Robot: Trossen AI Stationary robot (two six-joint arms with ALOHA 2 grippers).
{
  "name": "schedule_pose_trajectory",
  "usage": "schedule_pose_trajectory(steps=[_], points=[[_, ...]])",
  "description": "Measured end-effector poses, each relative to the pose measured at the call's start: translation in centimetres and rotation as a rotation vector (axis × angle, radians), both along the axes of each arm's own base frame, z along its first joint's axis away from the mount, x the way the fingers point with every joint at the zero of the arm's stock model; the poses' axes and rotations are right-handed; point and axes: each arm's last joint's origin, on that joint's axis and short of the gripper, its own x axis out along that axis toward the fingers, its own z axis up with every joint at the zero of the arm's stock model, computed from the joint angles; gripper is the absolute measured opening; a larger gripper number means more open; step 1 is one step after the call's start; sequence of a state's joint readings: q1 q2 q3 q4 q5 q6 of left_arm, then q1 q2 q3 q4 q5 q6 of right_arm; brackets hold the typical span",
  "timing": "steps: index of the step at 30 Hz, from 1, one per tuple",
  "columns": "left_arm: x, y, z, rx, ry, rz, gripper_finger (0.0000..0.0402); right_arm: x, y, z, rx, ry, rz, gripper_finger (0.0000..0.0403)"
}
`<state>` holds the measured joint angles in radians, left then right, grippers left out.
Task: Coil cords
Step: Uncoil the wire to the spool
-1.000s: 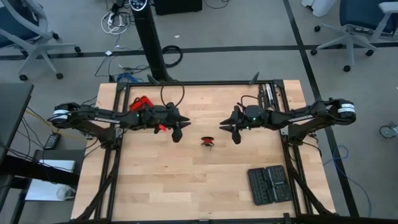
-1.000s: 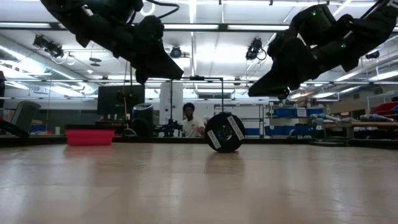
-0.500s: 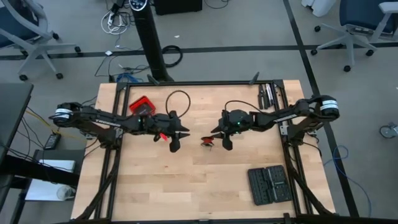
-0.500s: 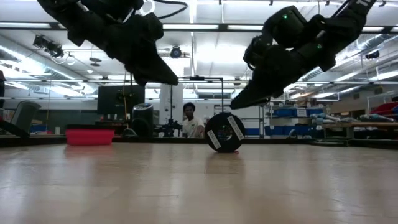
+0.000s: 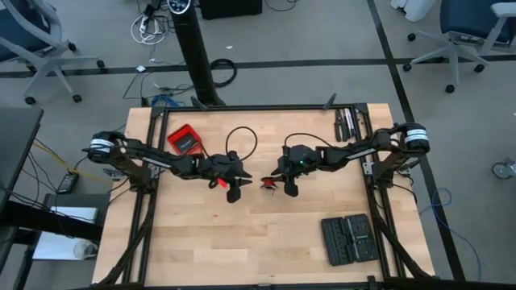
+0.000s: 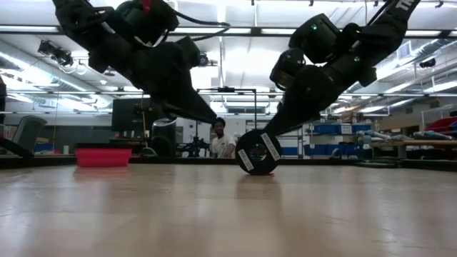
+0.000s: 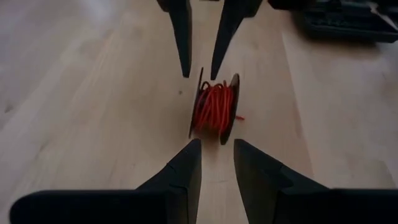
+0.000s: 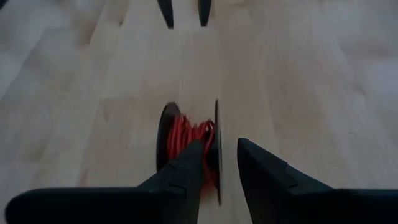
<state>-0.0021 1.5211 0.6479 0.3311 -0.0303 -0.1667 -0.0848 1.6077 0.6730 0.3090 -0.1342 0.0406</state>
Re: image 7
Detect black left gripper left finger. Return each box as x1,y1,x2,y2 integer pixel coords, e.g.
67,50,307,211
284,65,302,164
9,139,202,224

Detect red cord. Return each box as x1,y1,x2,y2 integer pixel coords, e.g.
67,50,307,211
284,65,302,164
192,80,246,136

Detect black open tool case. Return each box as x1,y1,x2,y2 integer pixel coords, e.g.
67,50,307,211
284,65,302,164
267,0,398,44

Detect black cord spool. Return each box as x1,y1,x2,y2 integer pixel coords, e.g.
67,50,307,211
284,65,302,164
188,67,241,146

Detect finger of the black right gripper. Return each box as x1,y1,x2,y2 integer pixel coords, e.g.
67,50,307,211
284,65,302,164
210,0,264,81
156,0,193,78

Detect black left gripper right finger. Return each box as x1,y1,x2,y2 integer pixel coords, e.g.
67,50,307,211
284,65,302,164
233,139,398,224

